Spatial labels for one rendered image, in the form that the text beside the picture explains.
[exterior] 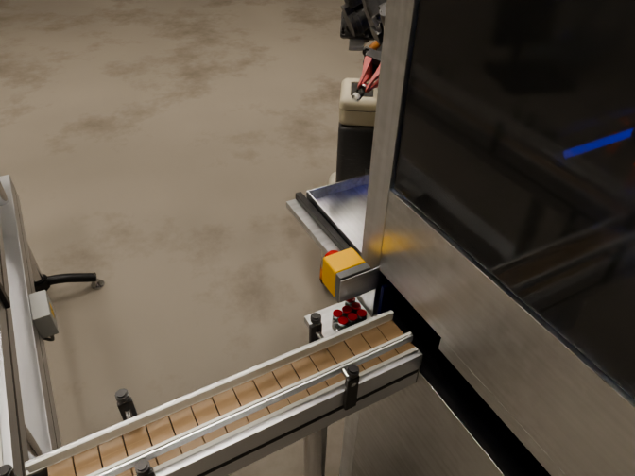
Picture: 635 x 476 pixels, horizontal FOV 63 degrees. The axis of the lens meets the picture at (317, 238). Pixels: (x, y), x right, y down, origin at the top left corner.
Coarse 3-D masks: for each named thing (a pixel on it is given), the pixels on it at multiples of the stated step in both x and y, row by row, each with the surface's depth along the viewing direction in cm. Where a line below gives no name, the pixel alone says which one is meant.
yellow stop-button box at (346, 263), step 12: (336, 252) 105; (348, 252) 105; (324, 264) 104; (336, 264) 102; (348, 264) 102; (360, 264) 102; (324, 276) 106; (336, 276) 100; (348, 276) 100; (336, 288) 102; (336, 300) 104
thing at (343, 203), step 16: (368, 176) 150; (320, 192) 144; (336, 192) 147; (352, 192) 148; (320, 208) 137; (336, 208) 142; (352, 208) 142; (336, 224) 131; (352, 224) 136; (352, 240) 131
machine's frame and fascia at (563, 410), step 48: (384, 240) 98; (432, 240) 84; (432, 288) 88; (480, 288) 77; (480, 336) 80; (528, 336) 71; (480, 384) 84; (528, 384) 74; (576, 384) 65; (528, 432) 77; (576, 432) 68; (624, 432) 61
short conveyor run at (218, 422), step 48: (336, 336) 96; (384, 336) 101; (240, 384) 92; (288, 384) 92; (336, 384) 93; (384, 384) 97; (96, 432) 84; (144, 432) 85; (192, 432) 81; (240, 432) 85; (288, 432) 90
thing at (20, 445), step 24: (0, 240) 131; (0, 264) 121; (0, 288) 107; (0, 312) 105; (0, 336) 99; (0, 360) 95; (0, 384) 91; (0, 408) 87; (0, 432) 84; (24, 432) 93; (0, 456) 81; (24, 456) 87
